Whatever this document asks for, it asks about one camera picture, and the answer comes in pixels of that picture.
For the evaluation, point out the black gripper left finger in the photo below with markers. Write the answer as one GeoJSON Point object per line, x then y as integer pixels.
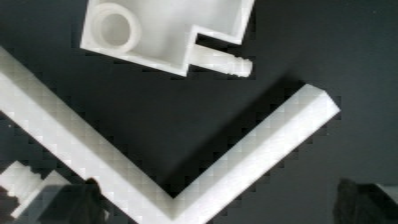
{"type": "Point", "coordinates": [77, 205]}

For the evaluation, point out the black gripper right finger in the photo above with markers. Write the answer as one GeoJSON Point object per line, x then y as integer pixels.
{"type": "Point", "coordinates": [366, 203]}

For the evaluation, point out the white chair leg with tag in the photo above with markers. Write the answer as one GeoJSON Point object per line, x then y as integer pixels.
{"type": "Point", "coordinates": [24, 183]}

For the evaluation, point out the white chair seat plate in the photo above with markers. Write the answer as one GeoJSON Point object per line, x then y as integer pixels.
{"type": "Point", "coordinates": [144, 30]}

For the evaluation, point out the white U-shaped fence wall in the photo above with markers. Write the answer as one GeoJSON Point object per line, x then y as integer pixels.
{"type": "Point", "coordinates": [61, 131]}

